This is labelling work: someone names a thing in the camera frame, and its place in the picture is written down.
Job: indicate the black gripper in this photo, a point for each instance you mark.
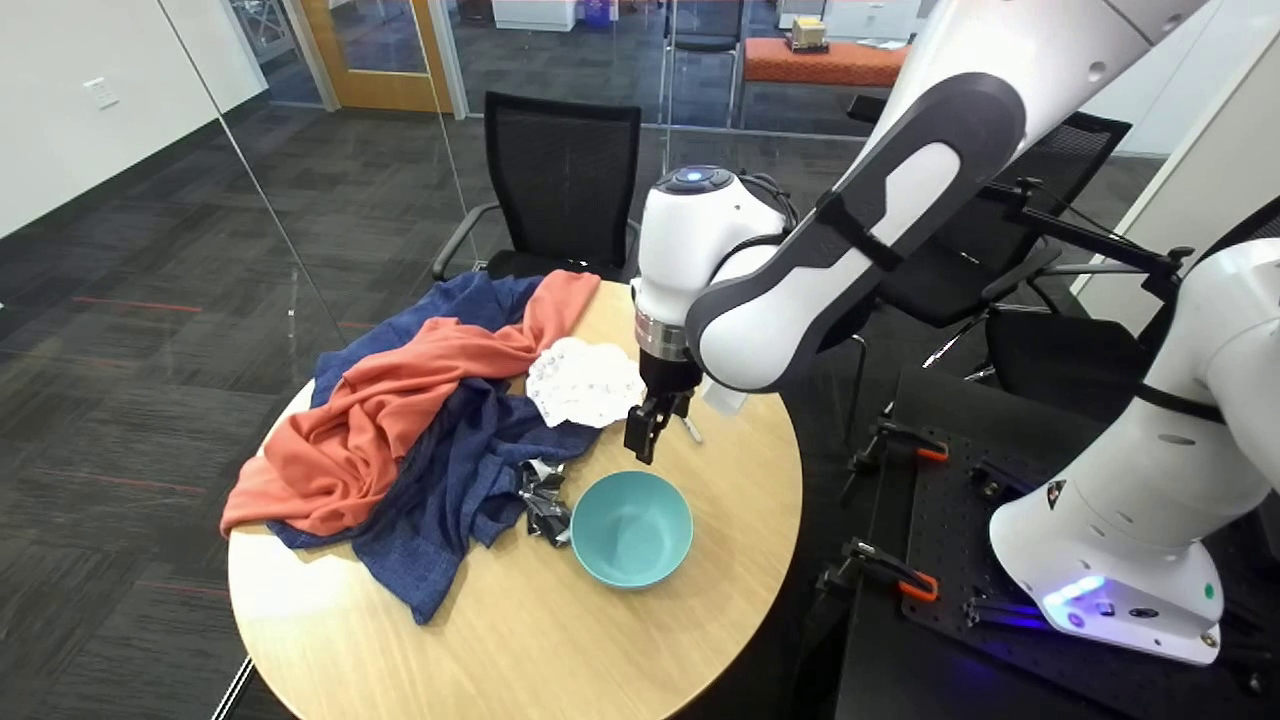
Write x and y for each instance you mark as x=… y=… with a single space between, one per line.
x=671 y=384

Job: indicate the teal plastic bowl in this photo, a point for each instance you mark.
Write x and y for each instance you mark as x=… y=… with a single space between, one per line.
x=635 y=528

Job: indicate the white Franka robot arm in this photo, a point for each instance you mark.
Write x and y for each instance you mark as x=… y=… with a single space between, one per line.
x=853 y=227

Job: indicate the white cloth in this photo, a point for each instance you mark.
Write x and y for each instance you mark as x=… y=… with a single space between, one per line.
x=582 y=384

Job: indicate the black white crumpled object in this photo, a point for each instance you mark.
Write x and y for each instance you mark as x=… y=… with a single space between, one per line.
x=546 y=506

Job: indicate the navy blue towel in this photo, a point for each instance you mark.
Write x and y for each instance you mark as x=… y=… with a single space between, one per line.
x=446 y=500

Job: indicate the black mesh office chair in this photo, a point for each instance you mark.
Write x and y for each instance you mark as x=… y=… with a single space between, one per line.
x=995 y=255
x=562 y=183

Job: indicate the orange towel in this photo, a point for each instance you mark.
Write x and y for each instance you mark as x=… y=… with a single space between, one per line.
x=363 y=427

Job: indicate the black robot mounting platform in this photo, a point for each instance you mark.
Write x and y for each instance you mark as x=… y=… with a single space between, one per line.
x=933 y=664

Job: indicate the orange upholstered bench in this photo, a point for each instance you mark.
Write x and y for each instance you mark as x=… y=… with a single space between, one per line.
x=824 y=65

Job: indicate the black chair seat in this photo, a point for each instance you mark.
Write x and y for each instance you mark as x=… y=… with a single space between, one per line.
x=1067 y=362

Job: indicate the wooden framed door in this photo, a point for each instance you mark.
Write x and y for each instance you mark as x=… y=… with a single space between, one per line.
x=383 y=87

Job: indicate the grey metal table leg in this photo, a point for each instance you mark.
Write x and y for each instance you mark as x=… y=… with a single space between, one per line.
x=233 y=688

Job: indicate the black metal boom rod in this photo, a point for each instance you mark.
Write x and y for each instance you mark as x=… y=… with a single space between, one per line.
x=1094 y=241

